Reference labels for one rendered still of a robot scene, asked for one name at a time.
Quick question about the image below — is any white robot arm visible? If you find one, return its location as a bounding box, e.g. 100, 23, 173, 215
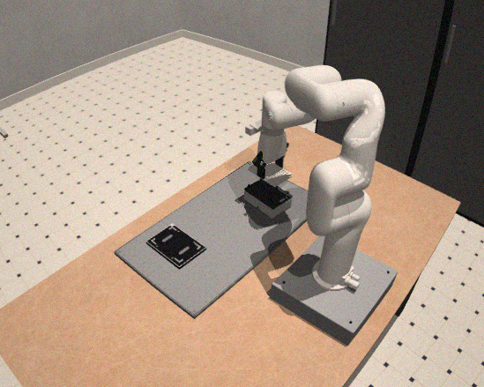
245, 65, 385, 291

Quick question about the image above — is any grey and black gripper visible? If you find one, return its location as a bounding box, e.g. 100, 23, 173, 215
252, 130, 289, 179

